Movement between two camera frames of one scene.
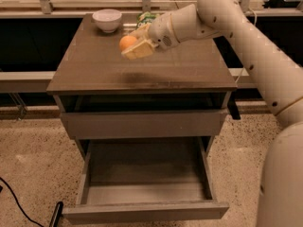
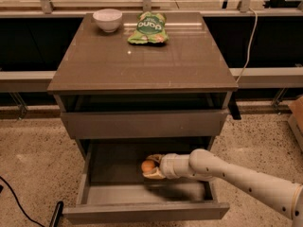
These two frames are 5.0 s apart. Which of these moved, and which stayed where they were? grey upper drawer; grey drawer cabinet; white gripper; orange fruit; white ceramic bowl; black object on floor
Moved: orange fruit; white gripper
Stayed: grey drawer cabinet; grey upper drawer; white ceramic bowl; black object on floor
